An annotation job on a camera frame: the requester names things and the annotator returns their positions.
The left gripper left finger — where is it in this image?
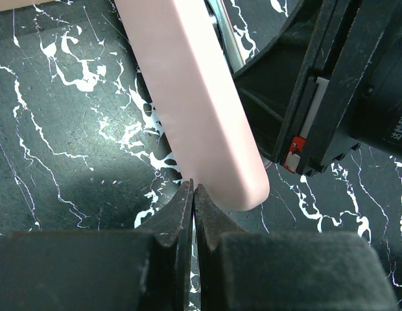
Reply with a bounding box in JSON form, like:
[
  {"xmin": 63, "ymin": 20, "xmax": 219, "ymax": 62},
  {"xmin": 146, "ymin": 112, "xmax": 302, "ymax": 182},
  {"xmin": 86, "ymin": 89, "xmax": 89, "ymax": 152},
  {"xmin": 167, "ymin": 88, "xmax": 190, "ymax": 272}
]
[{"xmin": 0, "ymin": 181, "xmax": 194, "ymax": 310}]

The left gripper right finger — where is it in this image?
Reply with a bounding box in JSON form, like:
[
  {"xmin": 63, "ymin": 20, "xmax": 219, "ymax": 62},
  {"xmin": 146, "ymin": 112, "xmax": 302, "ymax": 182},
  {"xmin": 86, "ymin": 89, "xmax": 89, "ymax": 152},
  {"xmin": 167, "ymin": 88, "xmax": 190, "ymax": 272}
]
[{"xmin": 193, "ymin": 185, "xmax": 398, "ymax": 310}]

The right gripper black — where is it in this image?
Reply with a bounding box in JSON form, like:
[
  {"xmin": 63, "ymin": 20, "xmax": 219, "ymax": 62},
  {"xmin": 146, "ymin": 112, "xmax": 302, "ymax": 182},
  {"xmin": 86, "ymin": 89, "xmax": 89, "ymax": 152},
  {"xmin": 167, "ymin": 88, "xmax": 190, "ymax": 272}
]
[{"xmin": 233, "ymin": 1, "xmax": 402, "ymax": 176}]

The pink glasses case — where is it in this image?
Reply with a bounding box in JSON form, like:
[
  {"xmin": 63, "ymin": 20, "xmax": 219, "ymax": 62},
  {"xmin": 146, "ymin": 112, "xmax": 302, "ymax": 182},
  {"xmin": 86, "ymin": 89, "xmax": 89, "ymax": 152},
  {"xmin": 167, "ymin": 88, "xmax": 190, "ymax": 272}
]
[{"xmin": 116, "ymin": 1, "xmax": 270, "ymax": 211}]

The orange desk organizer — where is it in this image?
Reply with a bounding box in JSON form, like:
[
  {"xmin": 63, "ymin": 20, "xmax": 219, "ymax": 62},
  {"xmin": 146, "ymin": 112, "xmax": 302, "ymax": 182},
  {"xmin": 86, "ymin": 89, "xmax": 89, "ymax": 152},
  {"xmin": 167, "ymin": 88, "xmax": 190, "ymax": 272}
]
[{"xmin": 0, "ymin": 0, "xmax": 52, "ymax": 12}]

